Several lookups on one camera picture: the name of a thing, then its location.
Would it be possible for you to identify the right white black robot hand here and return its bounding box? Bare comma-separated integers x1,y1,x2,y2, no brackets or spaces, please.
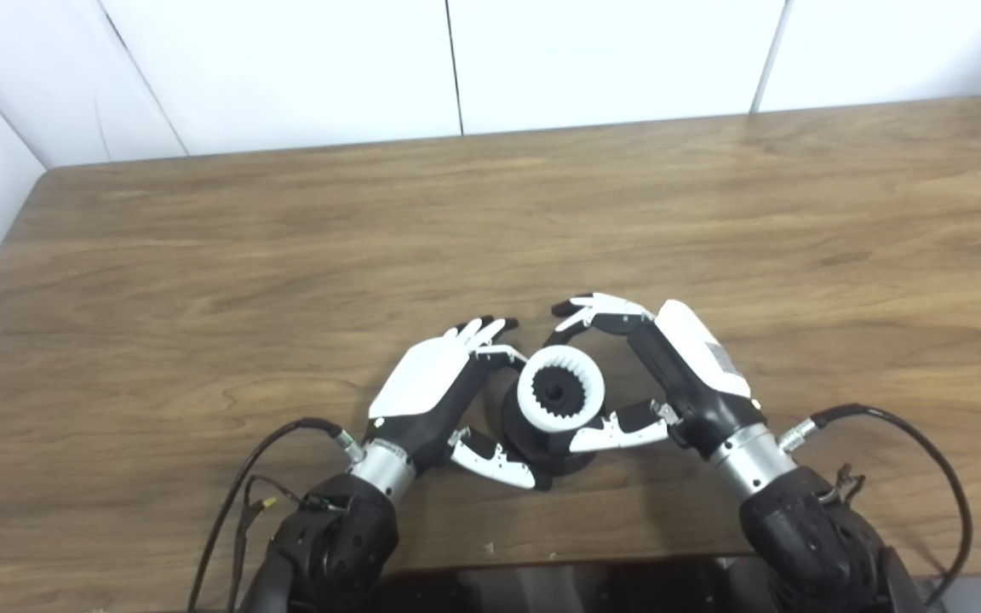
550,293,768,456

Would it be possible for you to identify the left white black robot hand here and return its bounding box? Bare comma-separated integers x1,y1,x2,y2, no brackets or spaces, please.
367,317,555,492

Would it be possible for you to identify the white plastic ring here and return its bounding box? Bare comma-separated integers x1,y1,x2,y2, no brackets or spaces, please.
516,344,606,433

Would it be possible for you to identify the round black plastic part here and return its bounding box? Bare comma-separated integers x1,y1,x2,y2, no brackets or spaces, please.
502,358,598,476

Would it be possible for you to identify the dark robot torso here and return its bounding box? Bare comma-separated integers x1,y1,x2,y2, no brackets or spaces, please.
376,558,764,613

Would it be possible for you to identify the right arm thin wire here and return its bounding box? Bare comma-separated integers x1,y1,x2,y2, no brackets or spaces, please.
823,464,868,505

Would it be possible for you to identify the arm thin wire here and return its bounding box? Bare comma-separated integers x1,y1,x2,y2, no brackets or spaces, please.
823,464,868,505
227,475,323,613

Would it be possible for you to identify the left arm thin wire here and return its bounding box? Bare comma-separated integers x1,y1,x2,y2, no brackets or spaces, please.
227,475,323,613

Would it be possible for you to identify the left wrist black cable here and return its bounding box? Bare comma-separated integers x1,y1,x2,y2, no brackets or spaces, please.
186,417,365,613

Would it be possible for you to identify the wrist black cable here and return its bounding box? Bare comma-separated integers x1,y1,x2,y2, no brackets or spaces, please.
778,404,974,607
186,417,365,613

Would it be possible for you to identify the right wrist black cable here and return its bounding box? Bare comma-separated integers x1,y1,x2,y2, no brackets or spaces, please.
778,404,974,607

